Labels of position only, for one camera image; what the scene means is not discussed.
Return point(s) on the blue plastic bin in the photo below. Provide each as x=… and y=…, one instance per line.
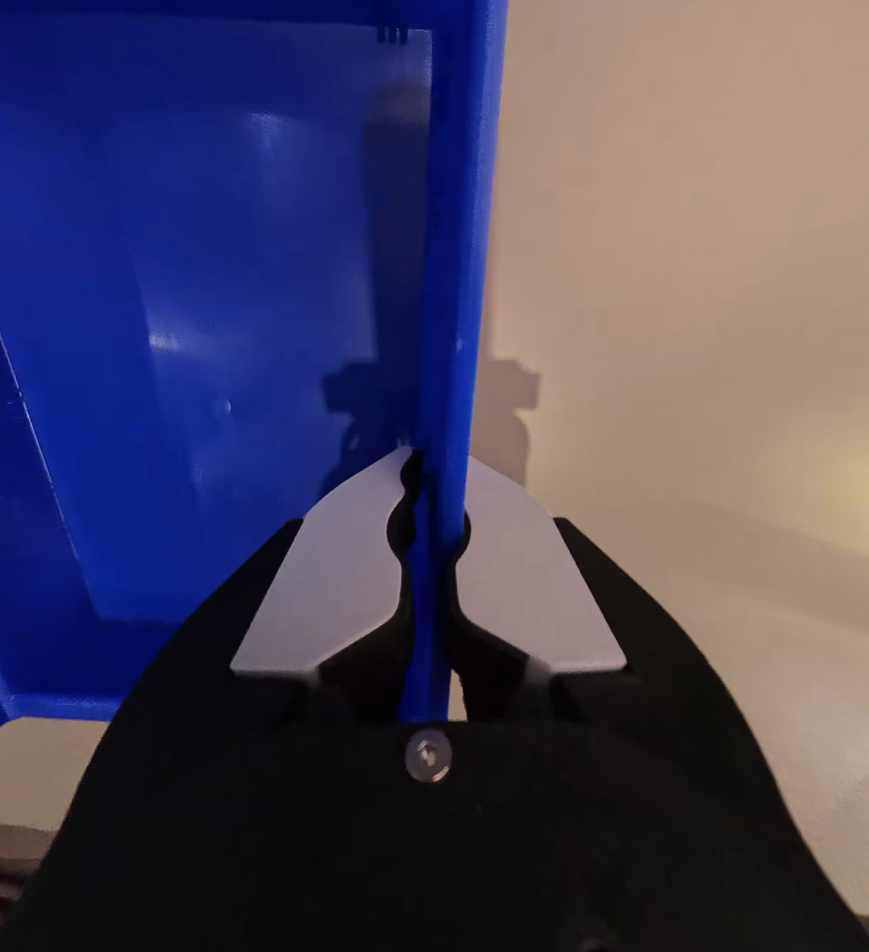
x=218, y=297

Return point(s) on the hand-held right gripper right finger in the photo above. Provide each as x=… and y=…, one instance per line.
x=531, y=587

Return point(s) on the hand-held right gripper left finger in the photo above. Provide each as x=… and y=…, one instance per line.
x=330, y=587

